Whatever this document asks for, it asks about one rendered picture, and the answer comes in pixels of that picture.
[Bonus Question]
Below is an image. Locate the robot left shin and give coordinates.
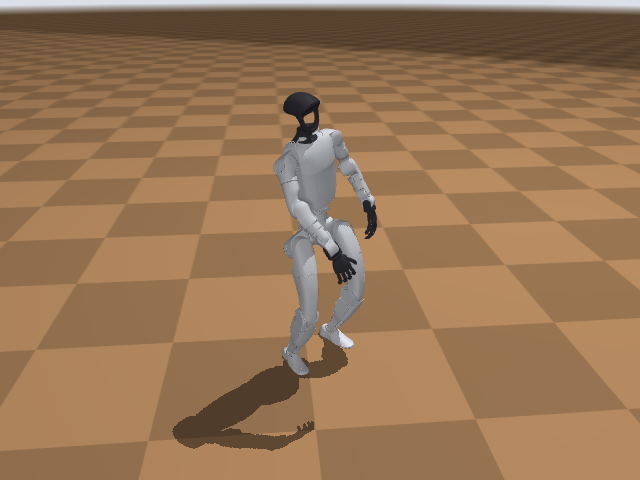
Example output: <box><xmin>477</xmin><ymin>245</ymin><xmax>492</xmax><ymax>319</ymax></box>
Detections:
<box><xmin>326</xmin><ymin>298</ymin><xmax>365</xmax><ymax>333</ymax></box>

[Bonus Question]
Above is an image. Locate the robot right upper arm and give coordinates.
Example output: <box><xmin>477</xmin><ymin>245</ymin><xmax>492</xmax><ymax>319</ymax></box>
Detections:
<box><xmin>274</xmin><ymin>150</ymin><xmax>310</xmax><ymax>219</ymax></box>

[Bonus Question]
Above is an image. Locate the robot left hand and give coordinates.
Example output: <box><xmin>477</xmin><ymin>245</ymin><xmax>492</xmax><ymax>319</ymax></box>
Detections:
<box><xmin>363</xmin><ymin>200</ymin><xmax>377</xmax><ymax>239</ymax></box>

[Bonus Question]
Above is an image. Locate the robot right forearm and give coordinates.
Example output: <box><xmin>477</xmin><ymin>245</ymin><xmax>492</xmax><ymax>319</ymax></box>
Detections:
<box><xmin>293</xmin><ymin>202</ymin><xmax>339</xmax><ymax>257</ymax></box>

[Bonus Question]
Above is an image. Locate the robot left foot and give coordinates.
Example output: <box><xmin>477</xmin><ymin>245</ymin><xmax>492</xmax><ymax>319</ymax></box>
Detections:
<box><xmin>319</xmin><ymin>323</ymin><xmax>354</xmax><ymax>349</ymax></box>

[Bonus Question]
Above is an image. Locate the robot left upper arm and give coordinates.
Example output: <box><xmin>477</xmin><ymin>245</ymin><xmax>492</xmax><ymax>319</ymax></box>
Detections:
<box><xmin>321</xmin><ymin>129</ymin><xmax>356</xmax><ymax>176</ymax></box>

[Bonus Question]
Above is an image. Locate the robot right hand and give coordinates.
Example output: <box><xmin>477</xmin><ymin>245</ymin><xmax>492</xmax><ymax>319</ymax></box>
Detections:
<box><xmin>323</xmin><ymin>241</ymin><xmax>357</xmax><ymax>284</ymax></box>

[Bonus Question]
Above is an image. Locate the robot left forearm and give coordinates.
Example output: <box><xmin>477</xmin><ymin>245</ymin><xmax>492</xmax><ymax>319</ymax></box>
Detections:
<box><xmin>348</xmin><ymin>158</ymin><xmax>375</xmax><ymax>208</ymax></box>

